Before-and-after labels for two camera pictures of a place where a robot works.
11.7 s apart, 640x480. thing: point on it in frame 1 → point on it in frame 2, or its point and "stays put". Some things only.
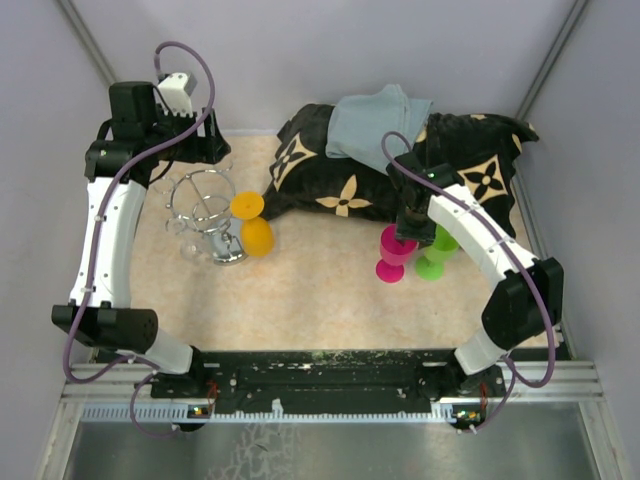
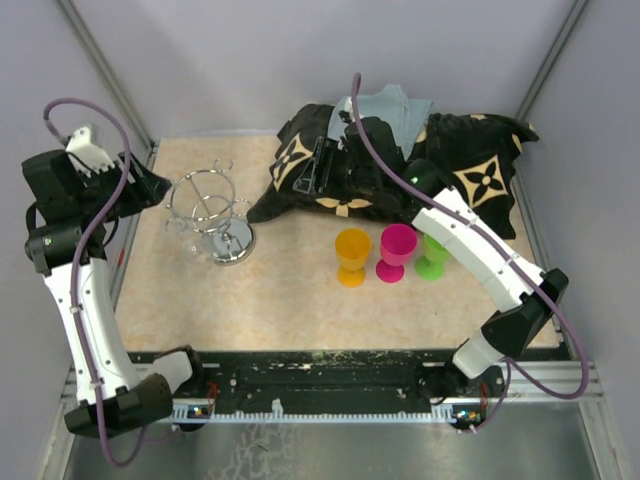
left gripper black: [209, 148] → [145, 191]
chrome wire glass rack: [202, 202] stays put
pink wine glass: [394, 255] stays put
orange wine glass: [257, 236] → [352, 247]
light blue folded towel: [359, 123] stays put
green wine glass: [432, 266] stays put
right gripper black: [405, 232] → [328, 153]
